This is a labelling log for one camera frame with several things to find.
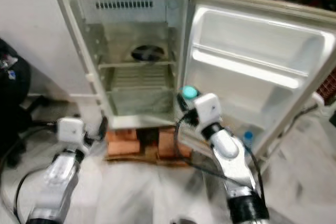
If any bottle with teal cap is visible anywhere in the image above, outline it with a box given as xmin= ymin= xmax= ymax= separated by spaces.
xmin=181 ymin=84 xmax=200 ymax=108

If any white fridge door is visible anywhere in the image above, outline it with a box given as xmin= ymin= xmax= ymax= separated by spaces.
xmin=174 ymin=0 xmax=336 ymax=157

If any clear fridge shelf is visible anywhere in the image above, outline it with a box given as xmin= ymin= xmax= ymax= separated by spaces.
xmin=99 ymin=60 xmax=176 ymax=70

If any clear crisper drawer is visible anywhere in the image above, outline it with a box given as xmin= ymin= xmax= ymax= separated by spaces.
xmin=108 ymin=87 xmax=176 ymax=120

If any wooden plank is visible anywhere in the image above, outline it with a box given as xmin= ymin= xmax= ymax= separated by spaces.
xmin=104 ymin=151 xmax=191 ymax=167

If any clear bottle with blue cap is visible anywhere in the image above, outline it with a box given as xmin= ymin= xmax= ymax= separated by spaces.
xmin=241 ymin=131 xmax=255 ymax=148

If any black round dish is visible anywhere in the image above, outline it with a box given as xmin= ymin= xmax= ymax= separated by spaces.
xmin=131 ymin=45 xmax=165 ymax=62

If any black office chair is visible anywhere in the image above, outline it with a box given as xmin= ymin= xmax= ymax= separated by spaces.
xmin=0 ymin=40 xmax=64 ymax=154

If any red tiled pillar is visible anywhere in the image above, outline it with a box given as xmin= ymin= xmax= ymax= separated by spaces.
xmin=317 ymin=66 xmax=336 ymax=105

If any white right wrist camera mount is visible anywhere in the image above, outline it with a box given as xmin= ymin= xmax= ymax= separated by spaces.
xmin=194 ymin=92 xmax=223 ymax=127

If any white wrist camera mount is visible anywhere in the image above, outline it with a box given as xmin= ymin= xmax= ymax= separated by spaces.
xmin=57 ymin=117 xmax=86 ymax=145
xmin=194 ymin=92 xmax=223 ymax=127

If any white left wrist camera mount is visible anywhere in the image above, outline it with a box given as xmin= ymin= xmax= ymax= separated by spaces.
xmin=57 ymin=117 xmax=86 ymax=145

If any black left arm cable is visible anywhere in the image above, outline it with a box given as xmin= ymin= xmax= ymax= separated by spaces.
xmin=0 ymin=122 xmax=61 ymax=220

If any white door shelf rail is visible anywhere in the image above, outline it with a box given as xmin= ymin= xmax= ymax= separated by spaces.
xmin=191 ymin=47 xmax=301 ymax=89

